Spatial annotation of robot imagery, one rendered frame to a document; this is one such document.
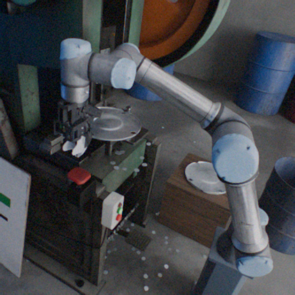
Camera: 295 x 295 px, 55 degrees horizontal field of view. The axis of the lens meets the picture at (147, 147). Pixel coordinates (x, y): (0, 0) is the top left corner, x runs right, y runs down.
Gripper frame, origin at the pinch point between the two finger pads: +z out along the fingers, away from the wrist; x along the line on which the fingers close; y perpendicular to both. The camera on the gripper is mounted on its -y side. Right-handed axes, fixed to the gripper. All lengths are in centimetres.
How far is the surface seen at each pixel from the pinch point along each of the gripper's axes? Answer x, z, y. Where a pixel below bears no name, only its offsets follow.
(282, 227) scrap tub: 83, 64, -86
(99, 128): -10.1, 6.6, -26.6
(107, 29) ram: -14.5, -31.2, -34.1
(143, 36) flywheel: -17, -24, -69
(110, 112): -14.7, 6.7, -41.9
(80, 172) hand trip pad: 0.2, 9.0, -1.0
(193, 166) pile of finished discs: 22, 49, -87
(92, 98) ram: -14.4, -5.8, -26.4
